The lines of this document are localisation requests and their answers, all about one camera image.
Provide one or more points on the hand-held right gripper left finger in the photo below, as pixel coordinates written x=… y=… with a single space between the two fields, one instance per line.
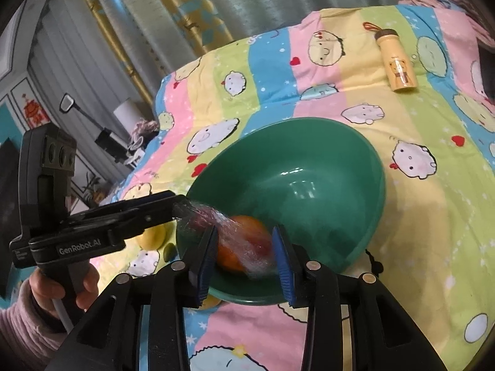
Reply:
x=207 y=262

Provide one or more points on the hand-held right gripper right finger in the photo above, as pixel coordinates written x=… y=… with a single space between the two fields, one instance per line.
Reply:
x=284 y=266

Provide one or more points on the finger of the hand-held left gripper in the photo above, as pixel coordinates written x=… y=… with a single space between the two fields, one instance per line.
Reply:
x=154 y=228
x=147 y=205

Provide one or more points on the yellow lemon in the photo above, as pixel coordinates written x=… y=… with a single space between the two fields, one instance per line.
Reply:
x=152 y=237

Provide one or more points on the orange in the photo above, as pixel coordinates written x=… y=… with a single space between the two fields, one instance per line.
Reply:
x=232 y=257

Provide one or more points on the plastic-wrapped red fruit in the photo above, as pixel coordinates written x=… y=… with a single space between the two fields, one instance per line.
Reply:
x=201 y=214

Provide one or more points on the green plastic bowl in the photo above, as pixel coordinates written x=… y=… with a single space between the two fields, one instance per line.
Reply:
x=309 y=170

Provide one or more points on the person's left forearm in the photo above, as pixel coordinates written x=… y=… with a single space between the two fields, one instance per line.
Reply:
x=23 y=328

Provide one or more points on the person's left hand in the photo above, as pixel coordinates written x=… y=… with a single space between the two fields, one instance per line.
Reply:
x=87 y=290

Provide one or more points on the green olive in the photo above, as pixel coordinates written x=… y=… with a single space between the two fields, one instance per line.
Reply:
x=168 y=254

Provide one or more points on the white stool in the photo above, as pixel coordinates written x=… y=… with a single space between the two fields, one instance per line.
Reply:
x=135 y=156

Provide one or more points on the potted plant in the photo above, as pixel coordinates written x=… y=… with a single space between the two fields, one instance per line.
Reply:
x=92 y=189

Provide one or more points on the pink cloth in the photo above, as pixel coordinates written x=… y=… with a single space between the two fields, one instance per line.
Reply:
x=145 y=127

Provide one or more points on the white cylinder appliance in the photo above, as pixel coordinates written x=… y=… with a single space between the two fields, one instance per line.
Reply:
x=129 y=114

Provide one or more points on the grey sheer curtain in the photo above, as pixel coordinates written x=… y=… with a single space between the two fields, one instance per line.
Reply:
x=77 y=46

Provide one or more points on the yellow patterned curtain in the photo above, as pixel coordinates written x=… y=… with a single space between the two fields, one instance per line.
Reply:
x=193 y=15

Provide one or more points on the yellow cartoon bottle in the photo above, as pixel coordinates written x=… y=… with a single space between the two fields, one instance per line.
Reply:
x=398 y=65

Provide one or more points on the red knot wall ornament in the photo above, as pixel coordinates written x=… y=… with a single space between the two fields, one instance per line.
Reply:
x=33 y=112

